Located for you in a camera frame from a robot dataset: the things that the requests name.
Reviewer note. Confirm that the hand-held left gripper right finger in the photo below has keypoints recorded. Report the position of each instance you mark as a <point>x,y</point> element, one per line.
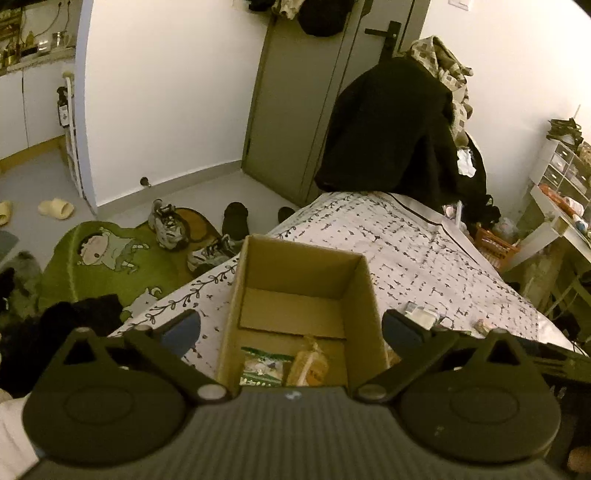
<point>399,330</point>

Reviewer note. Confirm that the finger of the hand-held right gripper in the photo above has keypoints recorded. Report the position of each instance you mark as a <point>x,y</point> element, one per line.
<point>554,360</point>

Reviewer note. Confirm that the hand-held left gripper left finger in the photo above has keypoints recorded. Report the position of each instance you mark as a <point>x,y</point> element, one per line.
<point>187,330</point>

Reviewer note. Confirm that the green white snack packet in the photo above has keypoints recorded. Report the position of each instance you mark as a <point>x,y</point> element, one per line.
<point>261,369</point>

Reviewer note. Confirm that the orange snack packet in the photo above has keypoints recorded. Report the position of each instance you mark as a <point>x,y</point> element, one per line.
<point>309,367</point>

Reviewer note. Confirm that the cardboard box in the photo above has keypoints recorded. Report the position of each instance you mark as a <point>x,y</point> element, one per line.
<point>295,277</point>

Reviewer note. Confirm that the small snack packet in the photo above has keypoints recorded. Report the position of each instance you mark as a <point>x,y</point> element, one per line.
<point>482,326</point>

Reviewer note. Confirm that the grey sneaker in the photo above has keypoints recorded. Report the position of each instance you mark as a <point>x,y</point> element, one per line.
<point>164,226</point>
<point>210,254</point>

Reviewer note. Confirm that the white printed bed sheet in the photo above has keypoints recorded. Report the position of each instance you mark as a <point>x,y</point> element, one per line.
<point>415,244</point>

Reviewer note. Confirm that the green cartoon rug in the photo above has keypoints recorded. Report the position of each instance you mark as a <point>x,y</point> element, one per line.
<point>111,258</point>

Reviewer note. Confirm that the black slipper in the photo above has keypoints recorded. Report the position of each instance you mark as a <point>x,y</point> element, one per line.
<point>235,219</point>
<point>286,213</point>

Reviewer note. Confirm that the orange plastic crate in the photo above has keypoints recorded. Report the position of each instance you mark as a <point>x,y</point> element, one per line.
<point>496,247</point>

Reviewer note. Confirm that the black cloth pile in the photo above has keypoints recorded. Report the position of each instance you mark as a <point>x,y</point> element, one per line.
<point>51,332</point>

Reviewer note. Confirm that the door stopper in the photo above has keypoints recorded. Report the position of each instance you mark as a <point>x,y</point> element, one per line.
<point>145,181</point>

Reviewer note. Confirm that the yellow slipper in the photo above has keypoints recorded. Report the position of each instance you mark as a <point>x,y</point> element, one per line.
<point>55,208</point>
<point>4,212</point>

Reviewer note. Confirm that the white drawer organizer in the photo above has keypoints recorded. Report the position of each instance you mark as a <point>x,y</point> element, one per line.
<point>561,161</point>

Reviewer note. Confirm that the black jacket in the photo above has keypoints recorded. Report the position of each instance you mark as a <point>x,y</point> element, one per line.
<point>392,129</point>

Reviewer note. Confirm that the white cloth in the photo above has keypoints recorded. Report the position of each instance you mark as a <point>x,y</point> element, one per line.
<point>14,434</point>

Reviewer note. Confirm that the white shelf rack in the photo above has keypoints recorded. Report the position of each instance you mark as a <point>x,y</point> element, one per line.
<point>73,138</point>

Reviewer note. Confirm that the grey door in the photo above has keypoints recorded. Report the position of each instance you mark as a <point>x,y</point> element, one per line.
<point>295,115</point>

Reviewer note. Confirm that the dark bottle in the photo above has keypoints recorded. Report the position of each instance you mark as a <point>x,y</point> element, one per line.
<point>62,107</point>

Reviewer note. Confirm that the checkered cloth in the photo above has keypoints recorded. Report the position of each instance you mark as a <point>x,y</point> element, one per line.
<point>445,60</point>

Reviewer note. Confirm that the kitchen counter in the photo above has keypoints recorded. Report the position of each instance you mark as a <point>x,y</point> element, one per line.
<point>32,60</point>

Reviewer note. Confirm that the hanging dark clothes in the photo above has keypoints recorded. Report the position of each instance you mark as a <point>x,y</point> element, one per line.
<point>318,16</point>

